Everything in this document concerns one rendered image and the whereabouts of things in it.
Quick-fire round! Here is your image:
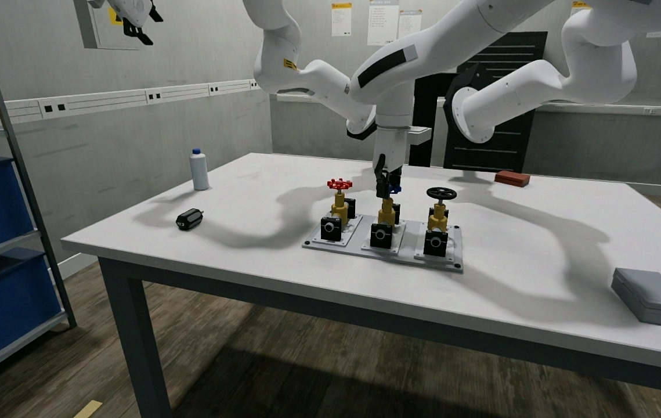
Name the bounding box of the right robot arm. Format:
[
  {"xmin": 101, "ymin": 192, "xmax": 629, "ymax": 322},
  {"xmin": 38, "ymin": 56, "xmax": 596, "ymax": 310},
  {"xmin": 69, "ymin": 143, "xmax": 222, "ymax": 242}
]
[{"xmin": 242, "ymin": 0, "xmax": 376, "ymax": 134}]

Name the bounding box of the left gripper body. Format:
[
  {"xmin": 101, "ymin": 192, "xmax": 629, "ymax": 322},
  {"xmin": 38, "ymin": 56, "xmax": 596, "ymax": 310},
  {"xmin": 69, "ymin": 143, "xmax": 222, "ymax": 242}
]
[{"xmin": 373, "ymin": 125, "xmax": 406, "ymax": 172}]

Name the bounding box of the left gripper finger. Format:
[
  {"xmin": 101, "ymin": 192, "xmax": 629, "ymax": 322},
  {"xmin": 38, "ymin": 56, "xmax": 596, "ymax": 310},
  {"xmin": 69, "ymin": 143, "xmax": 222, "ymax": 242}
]
[
  {"xmin": 388, "ymin": 165, "xmax": 403, "ymax": 186},
  {"xmin": 374, "ymin": 154, "xmax": 391, "ymax": 199}
]

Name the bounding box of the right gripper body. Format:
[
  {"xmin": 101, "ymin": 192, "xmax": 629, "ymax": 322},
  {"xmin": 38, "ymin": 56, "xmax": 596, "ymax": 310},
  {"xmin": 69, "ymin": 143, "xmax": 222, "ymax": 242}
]
[{"xmin": 107, "ymin": 0, "xmax": 152, "ymax": 28}]

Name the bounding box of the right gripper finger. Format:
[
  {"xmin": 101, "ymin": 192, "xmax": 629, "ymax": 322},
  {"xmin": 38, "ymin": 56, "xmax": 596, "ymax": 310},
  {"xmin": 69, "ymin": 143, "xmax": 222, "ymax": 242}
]
[
  {"xmin": 149, "ymin": 0, "xmax": 164, "ymax": 22},
  {"xmin": 123, "ymin": 17, "xmax": 153, "ymax": 45}
]

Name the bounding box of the reddish-brown rectangular block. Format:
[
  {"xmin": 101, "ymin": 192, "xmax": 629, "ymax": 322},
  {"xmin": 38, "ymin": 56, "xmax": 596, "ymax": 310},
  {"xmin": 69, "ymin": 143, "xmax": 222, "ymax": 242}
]
[{"xmin": 494, "ymin": 170, "xmax": 530, "ymax": 188}]

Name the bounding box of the white bottle with blue cap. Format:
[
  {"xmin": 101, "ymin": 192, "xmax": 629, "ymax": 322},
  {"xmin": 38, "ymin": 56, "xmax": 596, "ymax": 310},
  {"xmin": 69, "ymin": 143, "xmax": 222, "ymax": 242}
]
[{"xmin": 189, "ymin": 149, "xmax": 210, "ymax": 190}]

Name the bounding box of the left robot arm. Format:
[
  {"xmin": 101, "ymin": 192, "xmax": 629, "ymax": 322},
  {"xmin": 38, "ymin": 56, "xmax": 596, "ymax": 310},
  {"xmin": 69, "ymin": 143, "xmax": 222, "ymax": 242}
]
[{"xmin": 349, "ymin": 0, "xmax": 661, "ymax": 145}]

